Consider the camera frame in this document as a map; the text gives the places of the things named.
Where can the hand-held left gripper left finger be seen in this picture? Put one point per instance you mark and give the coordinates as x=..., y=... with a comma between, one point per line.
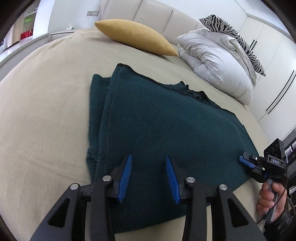
x=124, y=178

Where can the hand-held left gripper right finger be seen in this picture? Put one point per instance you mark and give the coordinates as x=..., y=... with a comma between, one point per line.
x=172, y=180

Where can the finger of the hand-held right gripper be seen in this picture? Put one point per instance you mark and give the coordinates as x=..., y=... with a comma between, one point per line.
x=251, y=157
x=245, y=162

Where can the red box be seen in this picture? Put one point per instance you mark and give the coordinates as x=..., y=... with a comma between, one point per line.
x=26, y=35

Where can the bed with beige sheet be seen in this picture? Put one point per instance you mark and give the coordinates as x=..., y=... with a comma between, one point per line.
x=46, y=104

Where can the white nightstand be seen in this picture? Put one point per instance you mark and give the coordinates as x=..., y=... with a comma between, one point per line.
x=61, y=34

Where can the green plastic item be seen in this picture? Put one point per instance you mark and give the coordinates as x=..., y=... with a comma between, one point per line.
x=28, y=19

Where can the white wardrobe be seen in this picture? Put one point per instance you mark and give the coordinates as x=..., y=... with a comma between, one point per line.
x=272, y=58

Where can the zebra print pillow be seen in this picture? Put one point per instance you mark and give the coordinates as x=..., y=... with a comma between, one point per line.
x=238, y=37

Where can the beige padded headboard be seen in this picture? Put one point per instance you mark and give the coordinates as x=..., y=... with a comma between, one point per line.
x=157, y=16

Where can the wall socket panel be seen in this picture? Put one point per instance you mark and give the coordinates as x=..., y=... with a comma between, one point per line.
x=93, y=13

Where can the white wall shelf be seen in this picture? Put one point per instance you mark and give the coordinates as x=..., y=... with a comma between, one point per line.
x=27, y=14

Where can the dark green sweater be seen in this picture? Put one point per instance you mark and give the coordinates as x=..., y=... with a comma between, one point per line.
x=150, y=120

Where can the person's right hand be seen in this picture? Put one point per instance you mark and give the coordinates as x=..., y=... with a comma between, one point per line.
x=264, y=199

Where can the dark storage rack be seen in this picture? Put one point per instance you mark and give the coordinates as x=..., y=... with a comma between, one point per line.
x=290, y=146

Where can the yellow pillow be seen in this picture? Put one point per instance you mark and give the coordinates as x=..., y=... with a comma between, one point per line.
x=136, y=34

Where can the white folded duvet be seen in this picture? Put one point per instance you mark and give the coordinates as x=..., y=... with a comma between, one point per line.
x=217, y=62

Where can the person's right forearm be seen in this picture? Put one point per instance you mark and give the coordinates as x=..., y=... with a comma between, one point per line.
x=282, y=224

